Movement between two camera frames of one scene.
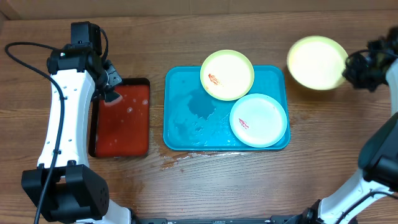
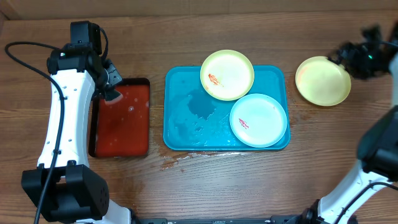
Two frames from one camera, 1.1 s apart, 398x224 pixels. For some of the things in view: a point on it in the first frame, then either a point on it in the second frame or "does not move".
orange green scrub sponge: x=112 y=98 does not move
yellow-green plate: x=316 y=62 -> x=323 y=82
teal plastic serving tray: x=194 y=119 does not move
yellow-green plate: x=227 y=75 does not move
